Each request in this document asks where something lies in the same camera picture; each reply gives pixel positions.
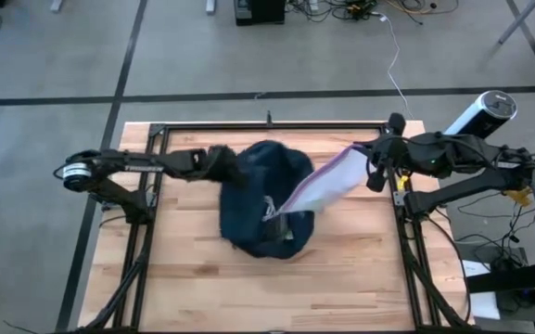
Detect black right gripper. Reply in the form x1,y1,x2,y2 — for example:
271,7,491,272
353,112,413,177

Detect navy blue backpack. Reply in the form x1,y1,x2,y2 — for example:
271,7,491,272
219,140,317,260

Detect white charging cable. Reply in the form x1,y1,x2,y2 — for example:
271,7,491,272
261,195,279,222

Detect black white cylindrical tower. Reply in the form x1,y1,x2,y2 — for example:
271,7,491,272
442,89,520,140

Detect black computer tower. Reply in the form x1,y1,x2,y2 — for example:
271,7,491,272
234,0,287,27

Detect yellow clamp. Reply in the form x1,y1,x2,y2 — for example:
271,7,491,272
503,186,534,208

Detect white paper sheet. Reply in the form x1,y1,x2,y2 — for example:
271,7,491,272
460,258,503,322

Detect grey table leg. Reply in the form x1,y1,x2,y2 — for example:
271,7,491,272
497,0,535,45

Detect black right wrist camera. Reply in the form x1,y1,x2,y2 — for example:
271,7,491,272
365,167,388,194

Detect black aluminium table frame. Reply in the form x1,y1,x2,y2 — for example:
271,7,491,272
74,121,479,334

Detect white floor cable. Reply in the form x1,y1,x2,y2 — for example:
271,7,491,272
377,12,416,121

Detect tangled floor cables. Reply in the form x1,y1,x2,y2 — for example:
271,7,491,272
287,0,461,25

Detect black cable bundle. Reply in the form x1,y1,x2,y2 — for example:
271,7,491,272
452,189,535,275

